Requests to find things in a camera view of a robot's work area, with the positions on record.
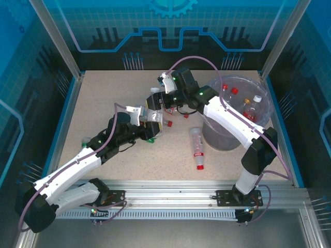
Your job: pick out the green Sprite bottle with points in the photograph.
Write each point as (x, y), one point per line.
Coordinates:
(150, 141)

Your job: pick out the clear wide bottle red cap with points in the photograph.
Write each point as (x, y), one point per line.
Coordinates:
(197, 144)

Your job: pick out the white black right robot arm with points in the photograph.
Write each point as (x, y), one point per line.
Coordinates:
(227, 116)

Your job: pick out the grey round bin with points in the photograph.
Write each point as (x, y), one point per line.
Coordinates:
(219, 139)

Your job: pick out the orange cap bottle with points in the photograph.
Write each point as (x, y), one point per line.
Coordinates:
(247, 100)

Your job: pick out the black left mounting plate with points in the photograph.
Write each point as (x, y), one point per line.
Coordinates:
(119, 193)

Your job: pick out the black mounting plate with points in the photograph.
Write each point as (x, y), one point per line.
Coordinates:
(119, 193)
(223, 197)

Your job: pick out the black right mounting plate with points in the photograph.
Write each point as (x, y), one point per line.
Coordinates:
(223, 197)

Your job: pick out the black connector block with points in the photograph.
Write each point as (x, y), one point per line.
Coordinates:
(94, 211)
(244, 215)

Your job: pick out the aluminium blue side rail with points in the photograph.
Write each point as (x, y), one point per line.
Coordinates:
(75, 87)
(278, 124)

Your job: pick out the aluminium front rail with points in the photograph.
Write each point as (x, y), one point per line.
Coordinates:
(181, 200)

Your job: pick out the aluminium frame post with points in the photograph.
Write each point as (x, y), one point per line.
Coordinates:
(57, 38)
(282, 38)

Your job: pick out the aluminium lower frame rail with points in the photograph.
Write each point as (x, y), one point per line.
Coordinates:
(312, 232)
(24, 240)

